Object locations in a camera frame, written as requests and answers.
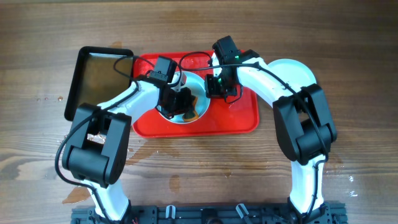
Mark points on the orange sponge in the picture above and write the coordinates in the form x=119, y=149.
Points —
x=191, y=114

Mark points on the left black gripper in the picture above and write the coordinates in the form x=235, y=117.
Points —
x=184, y=106

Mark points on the black water tray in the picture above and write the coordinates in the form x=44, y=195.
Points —
x=94, y=79

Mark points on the red plastic tray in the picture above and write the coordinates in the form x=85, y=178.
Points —
x=221, y=118

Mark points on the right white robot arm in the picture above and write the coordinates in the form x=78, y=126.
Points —
x=303, y=123

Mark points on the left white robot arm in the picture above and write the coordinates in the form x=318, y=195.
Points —
x=95, y=149

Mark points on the white plate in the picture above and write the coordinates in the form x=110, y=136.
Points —
x=196, y=84
x=292, y=72

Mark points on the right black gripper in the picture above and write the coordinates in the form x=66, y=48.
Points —
x=212, y=92

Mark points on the black mounting rail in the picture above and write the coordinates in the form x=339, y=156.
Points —
x=265, y=213

